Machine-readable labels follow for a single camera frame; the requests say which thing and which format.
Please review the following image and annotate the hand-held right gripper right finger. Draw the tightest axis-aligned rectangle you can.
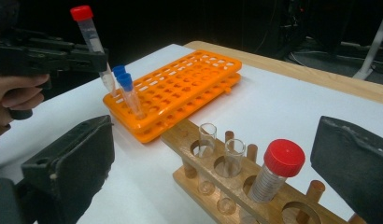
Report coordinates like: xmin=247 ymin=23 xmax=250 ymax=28
xmin=310 ymin=116 xmax=383 ymax=224

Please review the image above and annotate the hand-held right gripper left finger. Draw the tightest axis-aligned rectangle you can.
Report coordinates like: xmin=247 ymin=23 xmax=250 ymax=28
xmin=21 ymin=115 xmax=117 ymax=224

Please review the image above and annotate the blue cap plastic tube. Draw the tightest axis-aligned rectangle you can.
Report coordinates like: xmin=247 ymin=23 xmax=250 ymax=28
xmin=117 ymin=73 xmax=148 ymax=121
xmin=112 ymin=64 xmax=128 ymax=94

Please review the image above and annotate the red cap plastic tube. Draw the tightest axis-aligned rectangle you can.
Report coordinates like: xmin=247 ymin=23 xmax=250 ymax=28
xmin=69 ymin=5 xmax=119 ymax=98
xmin=247 ymin=138 xmax=306 ymax=204

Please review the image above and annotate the orange plastic tube rack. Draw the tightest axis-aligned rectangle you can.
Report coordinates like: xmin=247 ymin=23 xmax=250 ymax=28
xmin=102 ymin=49 xmax=244 ymax=144

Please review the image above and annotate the wooden test tube rack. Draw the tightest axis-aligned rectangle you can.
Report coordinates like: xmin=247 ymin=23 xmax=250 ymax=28
xmin=161 ymin=119 xmax=368 ymax=224

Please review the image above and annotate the clear glass test tube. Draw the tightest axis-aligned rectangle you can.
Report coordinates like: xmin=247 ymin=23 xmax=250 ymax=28
xmin=197 ymin=122 xmax=218 ymax=196
xmin=217 ymin=138 xmax=247 ymax=216

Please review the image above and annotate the white metal stand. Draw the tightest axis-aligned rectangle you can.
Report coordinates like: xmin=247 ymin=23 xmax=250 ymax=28
xmin=352 ymin=7 xmax=383 ymax=81

